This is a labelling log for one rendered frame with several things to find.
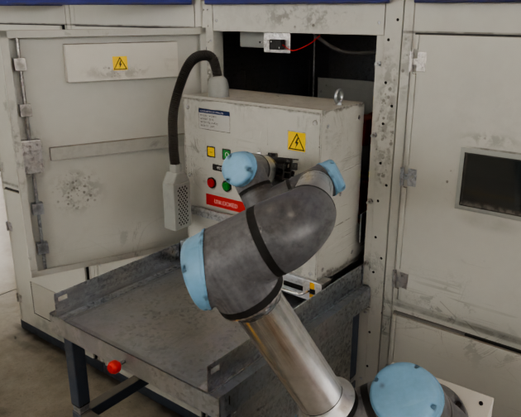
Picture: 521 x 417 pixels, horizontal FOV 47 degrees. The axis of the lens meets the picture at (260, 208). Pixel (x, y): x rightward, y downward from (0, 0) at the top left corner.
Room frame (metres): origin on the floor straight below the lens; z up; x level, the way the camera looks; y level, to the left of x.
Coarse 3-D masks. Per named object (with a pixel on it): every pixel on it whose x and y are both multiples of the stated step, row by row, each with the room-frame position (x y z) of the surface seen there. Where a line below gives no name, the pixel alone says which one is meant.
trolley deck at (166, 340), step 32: (160, 288) 1.61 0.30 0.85; (96, 320) 1.42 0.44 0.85; (128, 320) 1.42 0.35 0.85; (160, 320) 1.42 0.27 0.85; (192, 320) 1.42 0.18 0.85; (224, 320) 1.42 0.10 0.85; (320, 320) 1.42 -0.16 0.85; (96, 352) 1.33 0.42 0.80; (128, 352) 1.26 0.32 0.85; (160, 352) 1.26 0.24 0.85; (192, 352) 1.26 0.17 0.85; (224, 352) 1.26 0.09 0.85; (160, 384) 1.19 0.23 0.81; (192, 384) 1.13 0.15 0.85; (256, 384) 1.18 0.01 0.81; (224, 416) 1.09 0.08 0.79
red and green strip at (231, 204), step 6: (210, 198) 1.73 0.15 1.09; (216, 198) 1.72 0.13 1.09; (222, 198) 1.70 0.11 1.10; (210, 204) 1.73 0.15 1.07; (216, 204) 1.72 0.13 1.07; (222, 204) 1.70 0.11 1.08; (228, 204) 1.69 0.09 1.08; (234, 204) 1.67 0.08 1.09; (240, 204) 1.66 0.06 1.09; (234, 210) 1.67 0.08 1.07; (240, 210) 1.66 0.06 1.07
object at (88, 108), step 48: (0, 48) 1.71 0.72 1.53; (48, 48) 1.78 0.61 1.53; (96, 48) 1.83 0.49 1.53; (144, 48) 1.90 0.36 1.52; (192, 48) 2.01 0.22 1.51; (48, 96) 1.78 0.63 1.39; (96, 96) 1.85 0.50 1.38; (144, 96) 1.92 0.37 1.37; (48, 144) 1.77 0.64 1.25; (96, 144) 1.82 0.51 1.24; (144, 144) 1.90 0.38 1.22; (48, 192) 1.76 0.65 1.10; (96, 192) 1.83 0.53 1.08; (144, 192) 1.91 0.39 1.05; (48, 240) 1.75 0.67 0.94; (96, 240) 1.83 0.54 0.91; (144, 240) 1.91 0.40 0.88
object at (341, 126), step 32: (192, 96) 1.77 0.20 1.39; (256, 96) 1.78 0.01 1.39; (288, 96) 1.78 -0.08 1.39; (352, 128) 1.62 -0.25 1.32; (320, 160) 1.50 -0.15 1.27; (352, 160) 1.63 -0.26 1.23; (352, 192) 1.64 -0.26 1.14; (352, 224) 1.65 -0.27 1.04; (320, 256) 1.51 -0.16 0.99; (352, 256) 1.65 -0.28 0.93
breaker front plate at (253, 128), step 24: (192, 120) 1.77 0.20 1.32; (240, 120) 1.66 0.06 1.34; (264, 120) 1.61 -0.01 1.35; (288, 120) 1.56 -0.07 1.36; (312, 120) 1.51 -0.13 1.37; (192, 144) 1.77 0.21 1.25; (216, 144) 1.71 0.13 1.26; (240, 144) 1.66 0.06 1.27; (264, 144) 1.61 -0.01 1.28; (312, 144) 1.51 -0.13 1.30; (192, 168) 1.78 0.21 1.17; (192, 192) 1.78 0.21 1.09; (216, 192) 1.72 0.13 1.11; (192, 216) 1.78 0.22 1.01; (312, 264) 1.50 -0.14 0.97
